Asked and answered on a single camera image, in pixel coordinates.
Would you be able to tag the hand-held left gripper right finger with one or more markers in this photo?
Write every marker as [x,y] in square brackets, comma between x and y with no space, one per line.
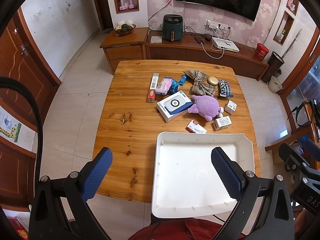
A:
[227,175]

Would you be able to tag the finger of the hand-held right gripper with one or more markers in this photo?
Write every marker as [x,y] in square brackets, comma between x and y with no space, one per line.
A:
[291,156]
[312,150]

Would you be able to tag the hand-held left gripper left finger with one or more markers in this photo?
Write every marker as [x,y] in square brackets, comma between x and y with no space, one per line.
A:
[97,173]

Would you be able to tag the white plastic tray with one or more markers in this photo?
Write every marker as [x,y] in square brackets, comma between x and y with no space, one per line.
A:
[195,175]

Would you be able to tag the blue cloth bag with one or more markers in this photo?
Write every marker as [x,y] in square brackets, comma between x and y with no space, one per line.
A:
[174,86]

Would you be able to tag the pink tissue packet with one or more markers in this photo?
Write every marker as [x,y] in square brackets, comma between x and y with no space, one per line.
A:
[163,86]

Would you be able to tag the person's right forearm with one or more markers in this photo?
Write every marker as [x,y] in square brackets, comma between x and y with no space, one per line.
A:
[308,221]

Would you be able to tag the wooden bench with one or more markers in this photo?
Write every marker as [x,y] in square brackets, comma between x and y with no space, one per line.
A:
[280,145]

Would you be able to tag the small white orange box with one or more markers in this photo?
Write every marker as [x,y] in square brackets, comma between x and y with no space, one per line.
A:
[222,123]

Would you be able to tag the small red white box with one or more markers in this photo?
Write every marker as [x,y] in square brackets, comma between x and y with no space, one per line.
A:
[196,127]

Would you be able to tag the person's red clothing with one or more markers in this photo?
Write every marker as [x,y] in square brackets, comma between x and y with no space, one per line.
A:
[190,230]

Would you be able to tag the white bucket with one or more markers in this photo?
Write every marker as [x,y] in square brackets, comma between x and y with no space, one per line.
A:
[275,86]

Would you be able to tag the purple plush toy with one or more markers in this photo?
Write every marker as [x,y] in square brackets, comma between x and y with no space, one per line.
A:
[206,105]

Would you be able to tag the dark snack packet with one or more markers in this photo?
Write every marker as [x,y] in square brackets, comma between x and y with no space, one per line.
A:
[225,88]

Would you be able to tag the flat white blue box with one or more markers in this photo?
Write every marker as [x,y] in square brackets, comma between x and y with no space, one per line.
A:
[172,106]

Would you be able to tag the dark woven vase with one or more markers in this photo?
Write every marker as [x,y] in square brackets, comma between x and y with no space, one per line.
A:
[272,67]

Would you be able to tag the round gold tin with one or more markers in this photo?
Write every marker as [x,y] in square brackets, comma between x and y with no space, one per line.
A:
[213,80]

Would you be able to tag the plaid fabric bow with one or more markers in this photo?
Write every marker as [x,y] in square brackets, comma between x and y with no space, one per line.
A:
[200,82]

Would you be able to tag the long red white box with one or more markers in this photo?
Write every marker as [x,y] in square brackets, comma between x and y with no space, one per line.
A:
[153,87]

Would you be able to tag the blue tube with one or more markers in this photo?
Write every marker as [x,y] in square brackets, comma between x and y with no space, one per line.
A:
[183,79]

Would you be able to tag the red tin bucket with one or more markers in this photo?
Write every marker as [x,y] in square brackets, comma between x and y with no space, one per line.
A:
[261,52]

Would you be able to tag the wooden door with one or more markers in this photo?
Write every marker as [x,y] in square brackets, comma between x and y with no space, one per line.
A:
[22,80]

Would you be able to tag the wooden television stand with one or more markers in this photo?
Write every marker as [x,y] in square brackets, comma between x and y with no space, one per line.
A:
[190,52]

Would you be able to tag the wooden corner cabinet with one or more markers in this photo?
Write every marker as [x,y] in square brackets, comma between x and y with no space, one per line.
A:
[125,47]

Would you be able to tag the white set-top box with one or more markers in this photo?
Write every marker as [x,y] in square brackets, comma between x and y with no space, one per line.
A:
[226,44]

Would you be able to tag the small black device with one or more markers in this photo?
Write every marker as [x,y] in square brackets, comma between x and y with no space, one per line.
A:
[208,39]

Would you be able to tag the black phone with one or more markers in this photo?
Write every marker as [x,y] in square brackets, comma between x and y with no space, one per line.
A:
[198,39]

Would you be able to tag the fruit bowl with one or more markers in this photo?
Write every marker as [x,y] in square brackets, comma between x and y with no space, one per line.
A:
[124,28]

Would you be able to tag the white power strip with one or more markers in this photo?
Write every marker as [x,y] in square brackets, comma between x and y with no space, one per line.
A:
[216,25]

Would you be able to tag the dark green air fryer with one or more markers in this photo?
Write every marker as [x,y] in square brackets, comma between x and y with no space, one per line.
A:
[172,27]

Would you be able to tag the wall poster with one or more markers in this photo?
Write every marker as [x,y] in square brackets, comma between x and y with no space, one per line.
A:
[10,127]

